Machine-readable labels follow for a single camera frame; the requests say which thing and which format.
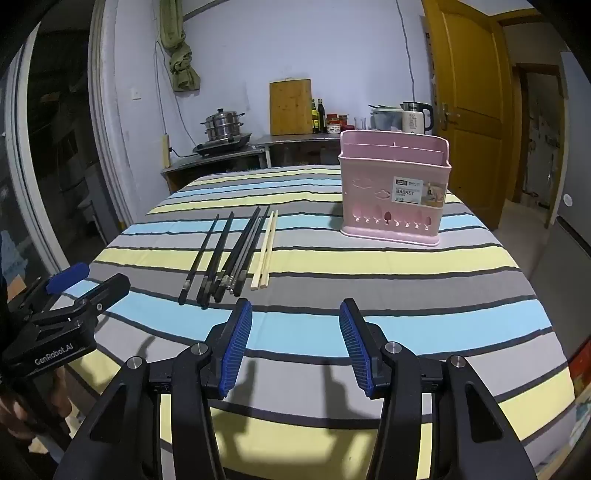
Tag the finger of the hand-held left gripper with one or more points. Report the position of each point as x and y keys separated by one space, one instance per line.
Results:
x=67 y=276
x=108 y=290

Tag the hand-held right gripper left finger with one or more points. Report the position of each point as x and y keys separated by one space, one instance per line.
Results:
x=236 y=344

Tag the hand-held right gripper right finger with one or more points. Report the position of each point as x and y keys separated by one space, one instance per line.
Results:
x=354 y=344

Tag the row of black chopsticks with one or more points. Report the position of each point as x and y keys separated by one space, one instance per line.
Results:
x=240 y=249

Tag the beige wooden chopstick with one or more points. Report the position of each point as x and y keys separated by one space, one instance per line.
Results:
x=263 y=251
x=271 y=249

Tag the pink plastic utensil basket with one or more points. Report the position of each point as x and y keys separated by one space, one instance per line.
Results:
x=369 y=194

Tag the person's left hand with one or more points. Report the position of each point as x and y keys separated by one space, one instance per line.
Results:
x=9 y=417

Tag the striped tablecloth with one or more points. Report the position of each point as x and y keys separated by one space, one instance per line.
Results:
x=415 y=277

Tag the yellow power strip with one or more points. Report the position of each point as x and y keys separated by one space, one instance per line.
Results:
x=165 y=152

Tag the low steel shelf unit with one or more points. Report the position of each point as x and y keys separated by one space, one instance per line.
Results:
x=207 y=164

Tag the black induction cooker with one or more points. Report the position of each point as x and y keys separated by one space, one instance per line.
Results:
x=221 y=145

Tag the steel steamer pot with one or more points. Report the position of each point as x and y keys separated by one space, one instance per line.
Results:
x=221 y=125

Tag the long steel counter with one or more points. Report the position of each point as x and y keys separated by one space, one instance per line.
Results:
x=295 y=141

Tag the red lidded jar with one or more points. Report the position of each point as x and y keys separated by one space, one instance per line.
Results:
x=333 y=125

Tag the clear glass cup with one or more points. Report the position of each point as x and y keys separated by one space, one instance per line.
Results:
x=360 y=123

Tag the grey lidded container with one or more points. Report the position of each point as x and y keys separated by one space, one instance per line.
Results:
x=385 y=119

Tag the dark sauce bottle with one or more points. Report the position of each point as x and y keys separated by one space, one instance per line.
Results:
x=322 y=119

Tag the white electric kettle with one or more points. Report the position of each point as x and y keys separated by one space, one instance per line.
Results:
x=413 y=121

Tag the wooden cutting board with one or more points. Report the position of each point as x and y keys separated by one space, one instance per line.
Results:
x=291 y=108

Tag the green hanging cloth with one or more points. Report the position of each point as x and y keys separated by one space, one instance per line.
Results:
x=182 y=60

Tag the yellow wooden door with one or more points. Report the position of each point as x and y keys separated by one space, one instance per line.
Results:
x=466 y=92

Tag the white sliding door frame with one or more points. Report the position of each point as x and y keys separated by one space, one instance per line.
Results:
x=108 y=138

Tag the white wall switch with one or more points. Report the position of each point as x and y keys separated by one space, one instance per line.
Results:
x=136 y=93

